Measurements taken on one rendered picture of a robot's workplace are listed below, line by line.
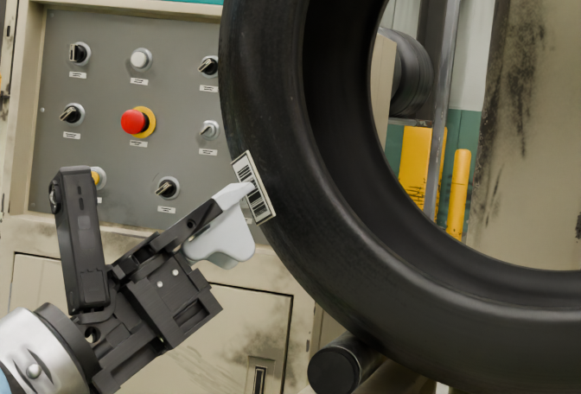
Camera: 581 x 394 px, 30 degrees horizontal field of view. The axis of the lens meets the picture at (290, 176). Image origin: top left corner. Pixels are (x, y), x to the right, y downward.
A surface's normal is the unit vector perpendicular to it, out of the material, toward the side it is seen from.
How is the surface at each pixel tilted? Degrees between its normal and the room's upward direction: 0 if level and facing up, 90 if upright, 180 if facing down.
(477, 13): 90
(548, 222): 90
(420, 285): 100
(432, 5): 90
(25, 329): 46
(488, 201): 90
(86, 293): 70
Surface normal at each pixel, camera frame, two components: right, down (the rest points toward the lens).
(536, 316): -0.28, 0.21
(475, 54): -0.59, -0.02
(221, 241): 0.43, -0.28
